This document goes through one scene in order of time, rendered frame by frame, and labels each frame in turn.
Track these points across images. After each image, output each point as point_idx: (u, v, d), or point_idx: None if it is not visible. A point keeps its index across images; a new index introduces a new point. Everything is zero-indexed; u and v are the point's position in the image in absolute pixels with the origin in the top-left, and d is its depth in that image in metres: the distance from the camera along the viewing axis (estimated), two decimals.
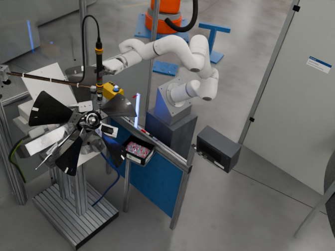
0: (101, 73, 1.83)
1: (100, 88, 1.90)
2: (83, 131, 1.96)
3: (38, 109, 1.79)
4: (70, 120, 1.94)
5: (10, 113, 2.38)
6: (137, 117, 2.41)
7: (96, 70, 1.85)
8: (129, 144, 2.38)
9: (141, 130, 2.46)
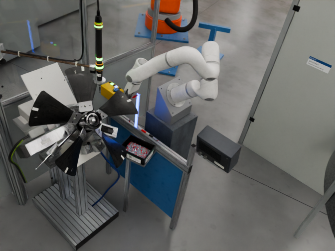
0: (130, 96, 2.15)
1: (100, 66, 1.80)
2: (83, 131, 1.96)
3: (38, 109, 1.79)
4: (70, 120, 1.94)
5: (10, 113, 2.38)
6: (137, 117, 2.41)
7: (129, 96, 2.14)
8: (129, 144, 2.38)
9: (141, 130, 2.46)
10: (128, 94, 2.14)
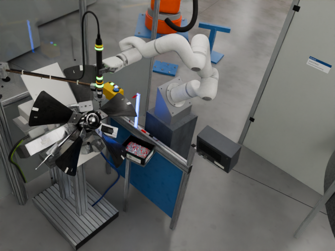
0: (101, 71, 1.82)
1: (100, 85, 1.89)
2: (77, 116, 1.94)
3: (81, 70, 1.99)
4: (82, 103, 2.00)
5: (10, 113, 2.38)
6: (137, 117, 2.41)
7: None
8: (129, 144, 2.38)
9: (141, 130, 2.46)
10: None
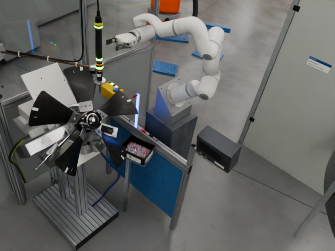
0: (118, 47, 1.79)
1: (100, 67, 1.80)
2: (77, 116, 1.94)
3: (81, 70, 1.99)
4: (82, 103, 2.00)
5: (10, 113, 2.38)
6: (137, 117, 2.41)
7: (108, 41, 1.84)
8: (129, 144, 2.38)
9: (141, 130, 2.46)
10: (109, 42, 1.85)
